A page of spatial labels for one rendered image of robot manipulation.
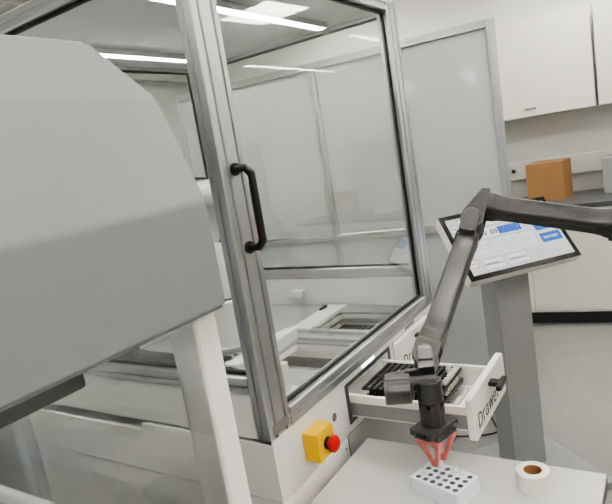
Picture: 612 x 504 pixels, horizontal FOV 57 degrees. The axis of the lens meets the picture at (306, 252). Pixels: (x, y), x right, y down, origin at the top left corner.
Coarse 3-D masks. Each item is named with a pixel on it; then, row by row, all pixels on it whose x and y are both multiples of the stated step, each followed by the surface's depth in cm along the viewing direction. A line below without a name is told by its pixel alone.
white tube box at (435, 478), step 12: (432, 468) 128; (444, 468) 128; (420, 480) 125; (432, 480) 124; (444, 480) 124; (456, 480) 123; (468, 480) 122; (420, 492) 125; (432, 492) 123; (444, 492) 120; (456, 492) 118; (468, 492) 120
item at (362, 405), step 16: (368, 368) 176; (464, 368) 158; (480, 368) 155; (352, 384) 158; (464, 384) 159; (352, 400) 151; (368, 400) 148; (384, 400) 146; (416, 400) 142; (464, 400) 150; (368, 416) 149; (384, 416) 146; (400, 416) 144; (416, 416) 141; (464, 416) 134
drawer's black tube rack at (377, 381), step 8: (384, 368) 163; (392, 368) 164; (400, 368) 162; (440, 368) 157; (376, 376) 160; (440, 376) 152; (368, 384) 155; (376, 384) 153; (456, 384) 152; (368, 392) 156; (376, 392) 155; (416, 392) 146; (448, 400) 145
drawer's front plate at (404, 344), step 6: (420, 318) 194; (414, 324) 189; (420, 324) 190; (408, 330) 184; (414, 330) 185; (402, 336) 179; (408, 336) 181; (414, 336) 185; (396, 342) 175; (402, 342) 177; (408, 342) 181; (414, 342) 185; (396, 348) 174; (402, 348) 177; (408, 348) 180; (396, 354) 175; (402, 354) 176; (408, 354) 180; (408, 360) 180
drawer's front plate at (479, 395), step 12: (492, 360) 150; (492, 372) 145; (480, 384) 137; (468, 396) 132; (480, 396) 136; (468, 408) 131; (480, 408) 136; (492, 408) 144; (468, 420) 132; (480, 420) 135; (480, 432) 135
